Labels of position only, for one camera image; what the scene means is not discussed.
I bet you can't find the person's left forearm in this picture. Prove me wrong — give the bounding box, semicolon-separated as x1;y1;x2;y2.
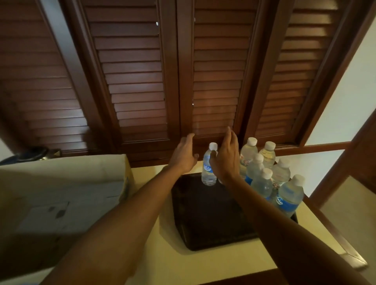
41;166;192;285

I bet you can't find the person's right hand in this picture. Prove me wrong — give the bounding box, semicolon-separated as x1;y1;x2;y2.
209;126;241;182

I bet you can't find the person's left hand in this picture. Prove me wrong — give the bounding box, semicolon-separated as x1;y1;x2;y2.
168;133;200;174

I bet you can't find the brown wooden door frame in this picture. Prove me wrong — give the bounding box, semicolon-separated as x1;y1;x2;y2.
310;110;376;207

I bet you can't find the orange label water bottle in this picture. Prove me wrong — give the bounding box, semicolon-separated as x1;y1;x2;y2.
258;141;277;170

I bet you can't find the black plastic tray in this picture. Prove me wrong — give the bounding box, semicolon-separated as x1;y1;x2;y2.
171;172;299;252

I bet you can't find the blue label water bottle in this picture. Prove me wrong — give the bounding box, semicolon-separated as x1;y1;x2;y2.
244;153;265;186
250;168;274;202
275;174;306;218
201;142;219;186

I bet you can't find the black steel electric kettle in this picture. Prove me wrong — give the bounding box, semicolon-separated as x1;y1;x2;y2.
0;146;62;166

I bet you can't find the wooden cabinet with cream top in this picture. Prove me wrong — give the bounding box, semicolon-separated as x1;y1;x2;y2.
0;160;369;285

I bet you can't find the brown louvered wooden shutter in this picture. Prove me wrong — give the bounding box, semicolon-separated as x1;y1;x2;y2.
0;0;90;153
192;0;260;137
79;0;168;144
254;0;344;139

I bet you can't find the brown cardboard box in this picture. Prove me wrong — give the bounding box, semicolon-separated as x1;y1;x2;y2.
0;154;136;274

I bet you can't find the person's right forearm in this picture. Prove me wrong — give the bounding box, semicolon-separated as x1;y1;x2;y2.
228;173;372;285

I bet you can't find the brown wooden wall rail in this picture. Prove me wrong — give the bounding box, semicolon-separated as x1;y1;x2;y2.
275;142;353;157

